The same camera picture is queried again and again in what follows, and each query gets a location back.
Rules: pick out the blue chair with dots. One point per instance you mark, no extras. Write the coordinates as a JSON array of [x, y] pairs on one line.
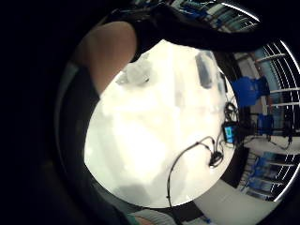
[[265, 123], [248, 90]]

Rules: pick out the small black device blue screen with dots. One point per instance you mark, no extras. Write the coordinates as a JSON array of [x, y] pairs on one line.
[[229, 132]]

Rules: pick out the crumpled white plastic wrap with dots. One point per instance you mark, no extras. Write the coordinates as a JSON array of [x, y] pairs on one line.
[[136, 73]]

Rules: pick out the black tripod stand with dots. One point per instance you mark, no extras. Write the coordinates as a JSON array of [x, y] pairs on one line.
[[286, 132]]

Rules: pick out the white background table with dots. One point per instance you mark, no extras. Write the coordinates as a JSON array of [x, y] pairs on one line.
[[272, 146]]

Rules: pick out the black plug adapter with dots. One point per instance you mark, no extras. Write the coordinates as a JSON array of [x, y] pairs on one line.
[[215, 159]]

